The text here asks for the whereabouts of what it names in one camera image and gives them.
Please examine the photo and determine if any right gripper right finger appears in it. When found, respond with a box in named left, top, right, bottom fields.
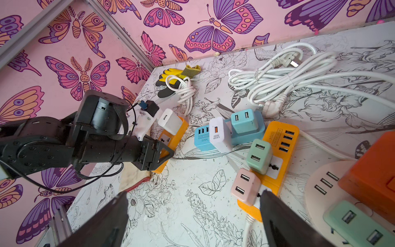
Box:
left=260, top=190, right=333, bottom=247

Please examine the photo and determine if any yellow black work glove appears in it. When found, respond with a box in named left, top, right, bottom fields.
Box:
left=155, top=64, right=202, bottom=99

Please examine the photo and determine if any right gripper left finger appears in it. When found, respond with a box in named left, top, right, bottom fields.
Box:
left=59, top=191, right=129, bottom=247

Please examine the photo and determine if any orange cube socket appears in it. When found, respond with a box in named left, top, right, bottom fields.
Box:
left=338, top=131, right=395, bottom=224

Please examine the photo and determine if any beige cotton glove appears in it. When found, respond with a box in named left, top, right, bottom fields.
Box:
left=119, top=165, right=151, bottom=192

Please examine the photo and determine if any yellow power strip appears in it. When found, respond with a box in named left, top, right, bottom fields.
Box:
left=153, top=116, right=189, bottom=174
left=238, top=121, right=299, bottom=223

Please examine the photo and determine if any teal usb charger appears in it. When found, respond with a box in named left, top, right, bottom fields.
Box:
left=230, top=109, right=259, bottom=134

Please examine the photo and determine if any white cable coil left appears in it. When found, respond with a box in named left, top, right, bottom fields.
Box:
left=165, top=75, right=197, bottom=117

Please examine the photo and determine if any green usb charger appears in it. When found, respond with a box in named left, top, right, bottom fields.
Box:
left=246, top=139, right=273, bottom=175

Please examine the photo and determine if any round beige power strip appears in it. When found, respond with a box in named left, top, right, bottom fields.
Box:
left=304, top=161, right=395, bottom=247

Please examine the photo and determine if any white cable bundle back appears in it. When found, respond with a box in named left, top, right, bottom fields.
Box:
left=227, top=42, right=395, bottom=120

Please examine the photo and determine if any white usb charger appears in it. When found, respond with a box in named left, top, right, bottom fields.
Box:
left=209, top=117, right=232, bottom=153

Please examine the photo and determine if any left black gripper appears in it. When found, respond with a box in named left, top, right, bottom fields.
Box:
left=135, top=135, right=174, bottom=171

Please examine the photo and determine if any pink usb charger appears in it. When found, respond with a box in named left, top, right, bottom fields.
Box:
left=231, top=168, right=261, bottom=206

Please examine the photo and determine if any white pink cable front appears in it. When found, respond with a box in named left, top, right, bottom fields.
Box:
left=241, top=212, right=257, bottom=247

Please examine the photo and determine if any blue power strip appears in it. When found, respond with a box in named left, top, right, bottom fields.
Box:
left=194, top=111, right=266, bottom=151

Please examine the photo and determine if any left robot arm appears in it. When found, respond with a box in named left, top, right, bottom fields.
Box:
left=1, top=90, right=174, bottom=179

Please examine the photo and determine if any aluminium frame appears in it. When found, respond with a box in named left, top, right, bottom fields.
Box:
left=1, top=1, right=155, bottom=72

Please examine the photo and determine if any white charger plug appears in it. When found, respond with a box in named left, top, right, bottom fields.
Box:
left=157, top=109, right=183, bottom=135

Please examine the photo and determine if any green charger on round strip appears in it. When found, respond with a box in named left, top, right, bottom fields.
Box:
left=323, top=201, right=395, bottom=247

